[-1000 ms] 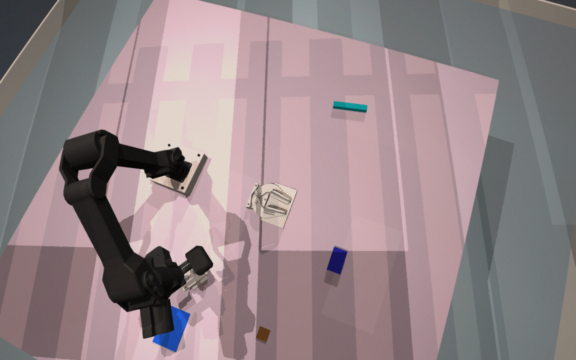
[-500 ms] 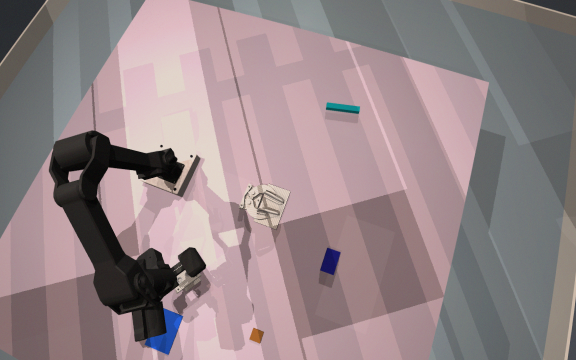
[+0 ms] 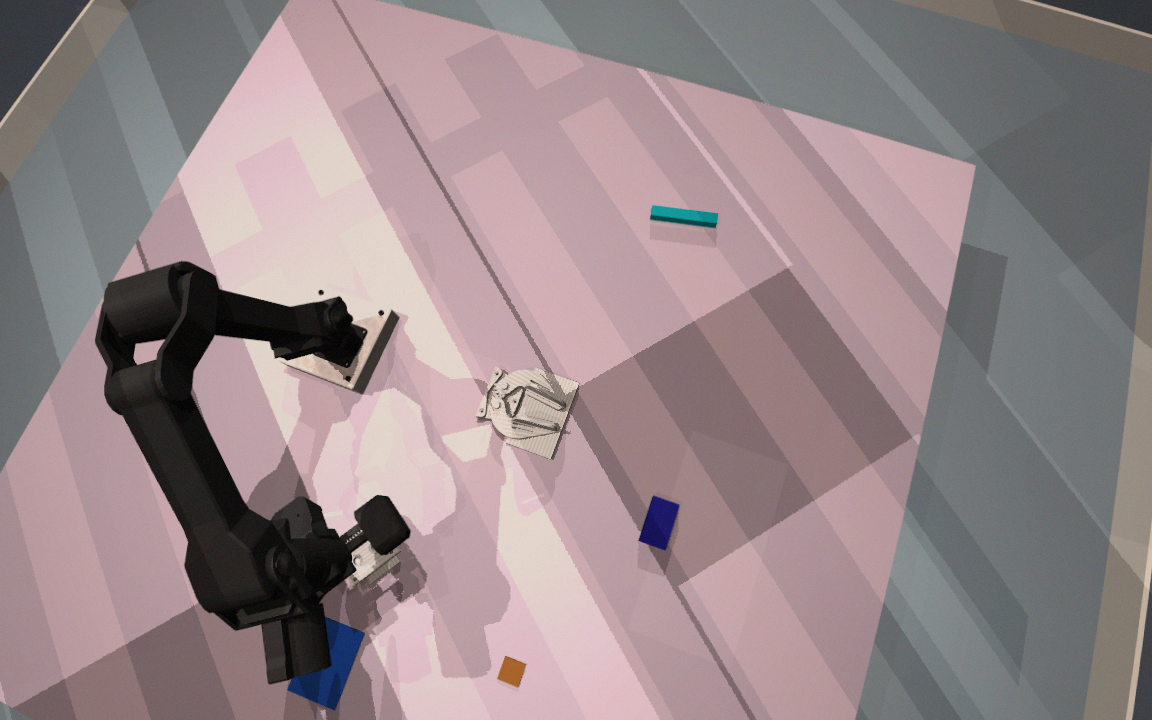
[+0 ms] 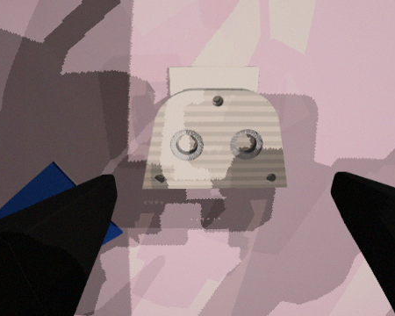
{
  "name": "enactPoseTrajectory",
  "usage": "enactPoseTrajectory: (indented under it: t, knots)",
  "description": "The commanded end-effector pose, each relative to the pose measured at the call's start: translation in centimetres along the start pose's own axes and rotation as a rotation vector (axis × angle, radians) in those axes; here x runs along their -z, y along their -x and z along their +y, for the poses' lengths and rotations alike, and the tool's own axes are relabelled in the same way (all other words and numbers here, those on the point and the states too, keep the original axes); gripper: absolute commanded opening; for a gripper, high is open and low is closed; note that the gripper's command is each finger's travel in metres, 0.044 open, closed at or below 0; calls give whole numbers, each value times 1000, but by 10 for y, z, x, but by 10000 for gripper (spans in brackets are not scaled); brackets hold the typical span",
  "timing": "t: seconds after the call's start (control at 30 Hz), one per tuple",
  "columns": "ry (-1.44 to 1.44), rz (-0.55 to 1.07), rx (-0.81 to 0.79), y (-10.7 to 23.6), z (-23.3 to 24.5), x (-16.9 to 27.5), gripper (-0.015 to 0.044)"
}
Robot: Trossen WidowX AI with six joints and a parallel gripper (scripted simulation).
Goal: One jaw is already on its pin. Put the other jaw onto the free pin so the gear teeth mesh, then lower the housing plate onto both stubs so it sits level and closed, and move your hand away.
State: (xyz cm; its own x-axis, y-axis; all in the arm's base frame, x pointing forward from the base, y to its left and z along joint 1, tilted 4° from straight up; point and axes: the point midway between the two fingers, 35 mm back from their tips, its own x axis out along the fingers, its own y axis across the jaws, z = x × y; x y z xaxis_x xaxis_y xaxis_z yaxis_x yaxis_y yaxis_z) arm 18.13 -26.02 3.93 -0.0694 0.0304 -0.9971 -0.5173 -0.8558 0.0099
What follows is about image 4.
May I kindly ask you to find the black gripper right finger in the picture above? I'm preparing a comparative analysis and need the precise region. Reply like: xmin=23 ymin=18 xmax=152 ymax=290
xmin=331 ymin=172 xmax=395 ymax=312

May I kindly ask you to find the blue flat rectangular plate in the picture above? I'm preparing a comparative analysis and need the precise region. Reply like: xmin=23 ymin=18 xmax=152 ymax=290
xmin=0 ymin=162 xmax=123 ymax=245

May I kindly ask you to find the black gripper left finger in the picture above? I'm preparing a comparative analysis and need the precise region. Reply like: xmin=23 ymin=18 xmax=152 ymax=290
xmin=0 ymin=173 xmax=117 ymax=316

